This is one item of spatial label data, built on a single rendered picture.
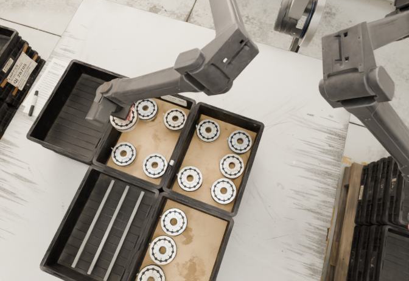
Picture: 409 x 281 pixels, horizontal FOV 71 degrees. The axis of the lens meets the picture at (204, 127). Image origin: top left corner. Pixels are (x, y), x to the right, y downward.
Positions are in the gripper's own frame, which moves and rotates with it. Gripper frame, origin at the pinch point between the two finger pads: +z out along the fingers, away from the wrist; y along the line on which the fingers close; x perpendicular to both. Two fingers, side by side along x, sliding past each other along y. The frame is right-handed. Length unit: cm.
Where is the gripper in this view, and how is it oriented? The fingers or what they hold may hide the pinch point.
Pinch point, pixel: (123, 115)
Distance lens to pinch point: 111.8
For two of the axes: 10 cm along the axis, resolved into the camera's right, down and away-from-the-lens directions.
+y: 9.3, 3.3, -1.3
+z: 0.1, 3.2, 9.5
